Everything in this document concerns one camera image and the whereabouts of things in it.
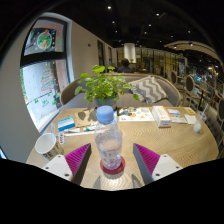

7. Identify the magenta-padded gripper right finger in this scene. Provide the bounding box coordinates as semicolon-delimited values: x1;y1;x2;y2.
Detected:
132;143;184;186

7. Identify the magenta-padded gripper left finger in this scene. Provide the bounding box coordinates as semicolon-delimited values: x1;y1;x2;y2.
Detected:
42;143;93;186

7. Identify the clear bottle with blue cap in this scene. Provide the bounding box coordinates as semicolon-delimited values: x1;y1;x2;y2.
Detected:
93;105;124;171

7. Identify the white printed cup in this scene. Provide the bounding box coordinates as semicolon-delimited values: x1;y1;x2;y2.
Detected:
34;132;65;163

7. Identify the pill blister pack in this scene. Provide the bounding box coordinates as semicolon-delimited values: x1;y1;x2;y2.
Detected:
58;132;66;145

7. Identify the blue and white flat box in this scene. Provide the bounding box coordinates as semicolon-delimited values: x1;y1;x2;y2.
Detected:
57;116;76;132

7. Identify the white tube with teal print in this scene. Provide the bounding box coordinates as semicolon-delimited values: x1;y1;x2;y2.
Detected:
83;124;98;132

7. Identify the white carton box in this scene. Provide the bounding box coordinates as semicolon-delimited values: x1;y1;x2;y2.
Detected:
151;105;173;129

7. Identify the clear plastic cup with straw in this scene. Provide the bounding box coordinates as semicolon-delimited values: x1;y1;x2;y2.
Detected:
193;103;210;134

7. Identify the white printed booklet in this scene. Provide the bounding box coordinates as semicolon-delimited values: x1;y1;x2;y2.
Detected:
166;108;188;125

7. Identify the flat round red coaster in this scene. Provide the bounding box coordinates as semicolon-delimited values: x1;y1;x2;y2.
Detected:
99;155;127;176

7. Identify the colourful printed leaflet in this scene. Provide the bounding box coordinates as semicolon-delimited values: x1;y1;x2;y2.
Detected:
118;107;155;123

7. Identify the beige curved sofa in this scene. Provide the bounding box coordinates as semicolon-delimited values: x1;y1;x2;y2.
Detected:
59;73;183;110

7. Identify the grey chevron cushion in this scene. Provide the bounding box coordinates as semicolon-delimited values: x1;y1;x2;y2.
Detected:
128;75;169;105

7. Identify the group of dining chairs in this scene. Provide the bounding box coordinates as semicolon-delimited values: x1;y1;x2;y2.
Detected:
165;69;224;134

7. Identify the window with festive stickers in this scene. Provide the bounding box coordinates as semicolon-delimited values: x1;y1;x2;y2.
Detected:
19;17;68;133

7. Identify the green potted plant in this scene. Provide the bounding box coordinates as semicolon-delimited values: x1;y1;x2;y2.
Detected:
74;64;141;109

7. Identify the person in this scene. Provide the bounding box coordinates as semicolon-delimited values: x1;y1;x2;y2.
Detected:
116;58;136;75

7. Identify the white round column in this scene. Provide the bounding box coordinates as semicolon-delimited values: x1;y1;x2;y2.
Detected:
123;42;137;65

